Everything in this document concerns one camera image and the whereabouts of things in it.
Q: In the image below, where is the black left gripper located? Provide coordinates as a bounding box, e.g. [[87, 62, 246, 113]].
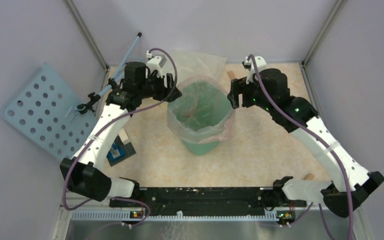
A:
[[138, 70, 182, 102]]

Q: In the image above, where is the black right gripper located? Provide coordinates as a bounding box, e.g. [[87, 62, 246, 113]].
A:
[[227, 75, 274, 114]]

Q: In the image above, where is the pink translucent trash bag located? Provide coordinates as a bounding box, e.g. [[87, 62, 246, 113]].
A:
[[166, 74, 237, 145]]

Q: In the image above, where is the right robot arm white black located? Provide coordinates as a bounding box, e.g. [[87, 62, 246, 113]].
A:
[[227, 68, 384, 218]]

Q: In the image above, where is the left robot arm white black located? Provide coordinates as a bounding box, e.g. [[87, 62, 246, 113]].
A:
[[60, 61, 182, 207]]

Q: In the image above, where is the green plastic trash bin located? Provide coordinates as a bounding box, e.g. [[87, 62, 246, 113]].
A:
[[170, 81, 234, 157]]

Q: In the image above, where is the wooden rectangular block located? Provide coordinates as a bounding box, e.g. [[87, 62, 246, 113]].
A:
[[227, 70, 236, 80]]

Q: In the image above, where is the pale wooden block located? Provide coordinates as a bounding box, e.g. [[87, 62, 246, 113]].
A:
[[118, 128, 131, 145]]

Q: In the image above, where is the light blue tripod stand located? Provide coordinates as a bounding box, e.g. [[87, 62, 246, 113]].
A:
[[75, 32, 143, 115]]

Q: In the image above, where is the wooden cylinder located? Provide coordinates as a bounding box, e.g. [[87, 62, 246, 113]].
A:
[[303, 173, 315, 181]]

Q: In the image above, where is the light blue perforated board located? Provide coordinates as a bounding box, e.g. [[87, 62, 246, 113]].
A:
[[1, 63, 98, 161]]

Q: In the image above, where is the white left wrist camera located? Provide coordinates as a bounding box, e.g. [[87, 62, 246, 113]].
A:
[[146, 50, 167, 78]]

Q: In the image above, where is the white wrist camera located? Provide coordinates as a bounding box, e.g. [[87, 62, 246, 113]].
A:
[[242, 55, 268, 82], [146, 50, 167, 78]]

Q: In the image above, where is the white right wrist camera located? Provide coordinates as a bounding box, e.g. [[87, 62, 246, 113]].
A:
[[242, 55, 268, 82]]

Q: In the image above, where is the white toothed cable rail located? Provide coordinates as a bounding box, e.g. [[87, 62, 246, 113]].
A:
[[71, 209, 279, 222]]

